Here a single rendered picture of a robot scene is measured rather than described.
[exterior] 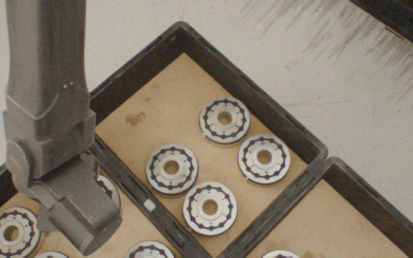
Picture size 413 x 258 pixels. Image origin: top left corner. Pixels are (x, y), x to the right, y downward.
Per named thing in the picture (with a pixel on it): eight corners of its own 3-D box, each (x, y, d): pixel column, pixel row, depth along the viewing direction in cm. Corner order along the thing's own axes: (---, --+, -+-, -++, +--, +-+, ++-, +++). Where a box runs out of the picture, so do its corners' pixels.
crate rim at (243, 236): (68, 117, 89) (64, 112, 87) (182, 24, 96) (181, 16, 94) (213, 274, 78) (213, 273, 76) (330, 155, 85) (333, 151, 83)
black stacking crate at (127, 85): (82, 135, 98) (66, 114, 87) (185, 48, 105) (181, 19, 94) (213, 275, 87) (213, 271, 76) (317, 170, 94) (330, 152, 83)
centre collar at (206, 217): (191, 208, 87) (191, 208, 86) (209, 189, 88) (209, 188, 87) (211, 226, 85) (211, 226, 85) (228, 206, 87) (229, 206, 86)
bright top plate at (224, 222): (172, 210, 87) (171, 209, 87) (208, 171, 90) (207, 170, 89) (212, 246, 85) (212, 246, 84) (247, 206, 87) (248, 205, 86)
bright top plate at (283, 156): (227, 162, 90) (227, 161, 90) (259, 125, 93) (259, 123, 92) (269, 194, 88) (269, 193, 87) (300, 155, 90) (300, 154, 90)
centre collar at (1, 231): (-7, 233, 86) (-8, 232, 85) (15, 215, 87) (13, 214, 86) (8, 252, 85) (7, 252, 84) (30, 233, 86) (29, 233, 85)
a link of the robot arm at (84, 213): (77, 97, 49) (6, 133, 44) (153, 168, 47) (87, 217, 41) (65, 160, 58) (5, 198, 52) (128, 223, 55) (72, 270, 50)
